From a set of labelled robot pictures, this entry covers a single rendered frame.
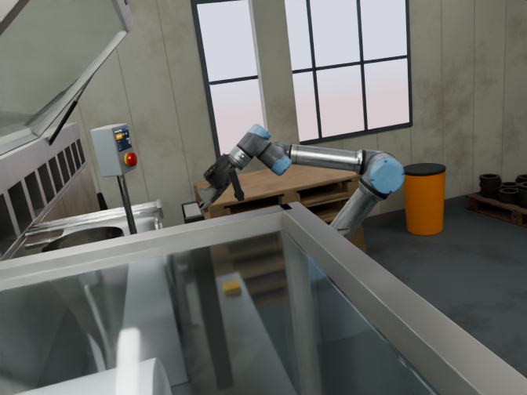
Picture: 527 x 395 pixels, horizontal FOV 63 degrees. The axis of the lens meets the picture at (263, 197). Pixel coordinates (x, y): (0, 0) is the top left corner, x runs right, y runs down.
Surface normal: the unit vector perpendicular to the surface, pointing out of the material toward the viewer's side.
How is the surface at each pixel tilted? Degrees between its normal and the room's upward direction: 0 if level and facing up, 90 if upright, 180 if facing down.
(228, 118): 90
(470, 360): 0
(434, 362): 90
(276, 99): 90
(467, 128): 90
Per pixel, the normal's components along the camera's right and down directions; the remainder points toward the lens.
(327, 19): 0.27, 0.24
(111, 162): -0.18, 0.30
